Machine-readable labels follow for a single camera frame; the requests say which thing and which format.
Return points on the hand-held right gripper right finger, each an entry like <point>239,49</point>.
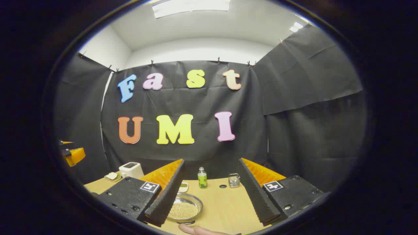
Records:
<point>254,192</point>

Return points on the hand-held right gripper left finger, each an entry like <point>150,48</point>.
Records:
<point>166,195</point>

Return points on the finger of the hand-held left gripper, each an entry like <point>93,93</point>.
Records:
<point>75,155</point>

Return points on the steel pot with soybeans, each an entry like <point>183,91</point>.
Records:
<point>185,209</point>

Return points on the white divided dish with grains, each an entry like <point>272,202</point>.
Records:
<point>183,187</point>

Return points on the green label plastic bottle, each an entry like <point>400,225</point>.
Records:
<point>202,179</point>

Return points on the plate with sandwich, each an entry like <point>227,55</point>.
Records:
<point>112,177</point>

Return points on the white toaster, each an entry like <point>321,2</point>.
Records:
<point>130,169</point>

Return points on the small ceiling light panel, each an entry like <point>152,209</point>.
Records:
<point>296,26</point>

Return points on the long ceiling light panel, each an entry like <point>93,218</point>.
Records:
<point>191,7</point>

